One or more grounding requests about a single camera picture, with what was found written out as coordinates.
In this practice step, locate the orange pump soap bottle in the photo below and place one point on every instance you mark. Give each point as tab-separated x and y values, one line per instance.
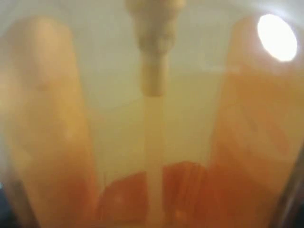
151	113

